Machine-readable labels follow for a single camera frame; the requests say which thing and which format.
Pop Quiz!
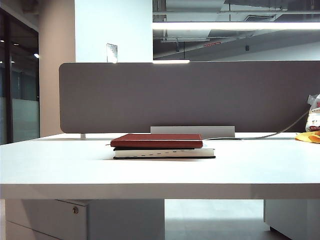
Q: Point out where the ceiling air vent grille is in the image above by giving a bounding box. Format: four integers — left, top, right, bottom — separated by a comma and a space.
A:
244, 14, 278, 23

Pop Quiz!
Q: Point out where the white drawer cabinet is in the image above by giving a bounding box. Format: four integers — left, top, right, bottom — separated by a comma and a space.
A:
5, 199, 165, 240

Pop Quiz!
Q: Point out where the dark framed glass partition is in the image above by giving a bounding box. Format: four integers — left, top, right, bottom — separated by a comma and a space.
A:
0, 7, 41, 145

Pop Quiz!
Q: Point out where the clear plastic snack bag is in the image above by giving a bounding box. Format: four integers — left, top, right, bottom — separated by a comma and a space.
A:
305, 93, 320, 133

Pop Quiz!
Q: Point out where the grey power cable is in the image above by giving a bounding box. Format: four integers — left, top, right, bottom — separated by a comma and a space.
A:
203, 110, 311, 141

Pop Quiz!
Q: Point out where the silver wall plate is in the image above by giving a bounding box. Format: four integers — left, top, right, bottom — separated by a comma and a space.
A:
106, 43, 119, 64

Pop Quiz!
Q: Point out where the grey fabric desk divider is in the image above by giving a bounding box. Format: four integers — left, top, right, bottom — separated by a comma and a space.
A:
58, 60, 320, 134

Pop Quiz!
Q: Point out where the long ceiling light strip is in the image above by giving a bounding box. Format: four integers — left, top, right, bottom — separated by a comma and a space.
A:
152, 21, 320, 31

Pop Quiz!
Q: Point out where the short ceiling light strip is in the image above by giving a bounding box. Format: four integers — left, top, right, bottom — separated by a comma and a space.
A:
152, 59, 191, 64

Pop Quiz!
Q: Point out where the yellow cloth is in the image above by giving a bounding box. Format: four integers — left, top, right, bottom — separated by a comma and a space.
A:
294, 130, 320, 144

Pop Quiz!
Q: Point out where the red leather book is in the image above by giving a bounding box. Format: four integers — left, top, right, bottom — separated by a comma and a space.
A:
105, 133, 204, 149

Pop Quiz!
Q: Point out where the black hardcover book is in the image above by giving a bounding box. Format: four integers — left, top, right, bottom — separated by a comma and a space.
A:
112, 143, 217, 160

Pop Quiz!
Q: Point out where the white storage cabinet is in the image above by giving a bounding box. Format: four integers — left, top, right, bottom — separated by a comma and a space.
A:
263, 199, 320, 240

